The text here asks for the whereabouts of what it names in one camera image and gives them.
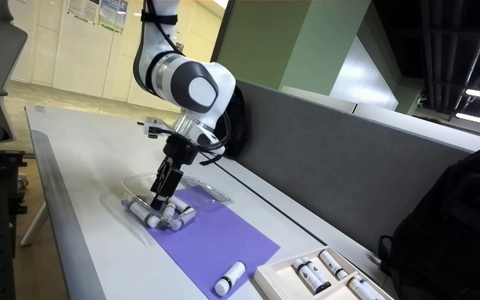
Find grey desk partition panel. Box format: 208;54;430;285
217;80;480;264

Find white-capped labelled glass vial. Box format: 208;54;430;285
172;195;195;215
168;209;198;232
347;275;387;300
292;257;333;295
125;199;162;230
162;200;178;222
318;249;350;282

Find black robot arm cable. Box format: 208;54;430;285
197;99;237;167

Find white cylindrical pieces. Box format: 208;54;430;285
103;172;233;235

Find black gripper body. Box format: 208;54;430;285
162;132;202;169

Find wall poster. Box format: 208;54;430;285
98;0;130;34
65;0;102;24

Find white table leg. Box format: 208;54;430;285
18;202;50;250

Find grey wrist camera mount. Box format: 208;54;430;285
137;115;178;142

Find white cylinder roll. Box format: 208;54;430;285
212;260;248;299

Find purple mat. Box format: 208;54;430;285
145;185;282;300

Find black backpack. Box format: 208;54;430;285
212;85;248;165
378;140;480;300

